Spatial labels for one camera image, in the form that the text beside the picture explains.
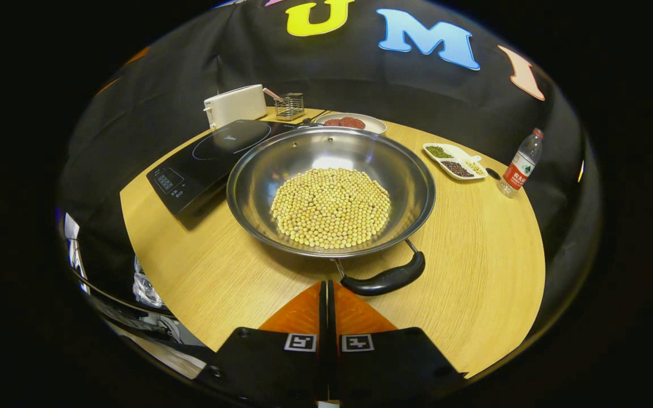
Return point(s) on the pile of dark red beans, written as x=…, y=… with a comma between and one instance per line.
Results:
x=457, y=169

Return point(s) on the pile of green beans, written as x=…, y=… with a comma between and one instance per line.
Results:
x=439, y=152

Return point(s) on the crumpled clear plastic bag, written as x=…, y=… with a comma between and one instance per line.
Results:
x=146, y=286

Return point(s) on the white toaster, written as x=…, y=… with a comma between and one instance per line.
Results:
x=236, y=105

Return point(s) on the stainless steel pot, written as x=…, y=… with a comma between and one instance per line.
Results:
x=304, y=153

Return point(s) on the round white plate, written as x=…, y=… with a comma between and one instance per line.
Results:
x=374, y=123

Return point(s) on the black backdrop cloth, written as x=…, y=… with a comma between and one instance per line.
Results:
x=332, y=79

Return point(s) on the white divided dish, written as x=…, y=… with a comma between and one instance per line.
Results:
x=462, y=157

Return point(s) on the pile of soybeans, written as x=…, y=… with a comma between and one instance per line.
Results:
x=331, y=209

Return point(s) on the black induction cooktop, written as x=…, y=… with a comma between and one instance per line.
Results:
x=213, y=153

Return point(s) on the small black cap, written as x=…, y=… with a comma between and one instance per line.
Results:
x=493, y=174

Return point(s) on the pink striped straw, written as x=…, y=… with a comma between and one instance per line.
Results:
x=272, y=94

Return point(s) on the clear plastic water bottle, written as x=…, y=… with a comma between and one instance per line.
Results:
x=519, y=167

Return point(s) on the brown meat patty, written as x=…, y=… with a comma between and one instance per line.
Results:
x=352, y=122
x=333, y=122

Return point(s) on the small heap of yellow beans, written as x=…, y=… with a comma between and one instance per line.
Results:
x=475, y=168

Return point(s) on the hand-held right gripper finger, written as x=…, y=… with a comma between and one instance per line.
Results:
x=323, y=317
x=331, y=317

